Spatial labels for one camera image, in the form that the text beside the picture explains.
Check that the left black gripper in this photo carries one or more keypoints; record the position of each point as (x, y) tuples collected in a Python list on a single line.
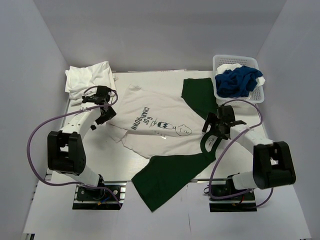
[(111, 114)]

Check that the folded white t-shirt stack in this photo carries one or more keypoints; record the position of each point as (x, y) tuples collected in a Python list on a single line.
[(79, 79)]

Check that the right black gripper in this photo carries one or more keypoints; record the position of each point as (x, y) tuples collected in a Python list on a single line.
[(210, 118)]

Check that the white and green raglan t-shirt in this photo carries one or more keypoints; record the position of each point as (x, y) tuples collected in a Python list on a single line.
[(166, 130)]

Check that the blue t-shirt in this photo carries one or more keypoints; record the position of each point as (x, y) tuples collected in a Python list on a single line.
[(237, 80)]

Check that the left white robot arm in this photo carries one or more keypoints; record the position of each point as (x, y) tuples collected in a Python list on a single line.
[(65, 150)]

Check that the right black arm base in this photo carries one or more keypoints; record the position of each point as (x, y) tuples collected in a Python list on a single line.
[(242, 203)]

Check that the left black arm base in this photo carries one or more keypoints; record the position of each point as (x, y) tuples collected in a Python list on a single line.
[(91, 199)]

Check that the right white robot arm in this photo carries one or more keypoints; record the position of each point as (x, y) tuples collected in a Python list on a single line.
[(272, 164)]

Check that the white plastic basket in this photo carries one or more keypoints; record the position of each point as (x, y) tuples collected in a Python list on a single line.
[(222, 62)]

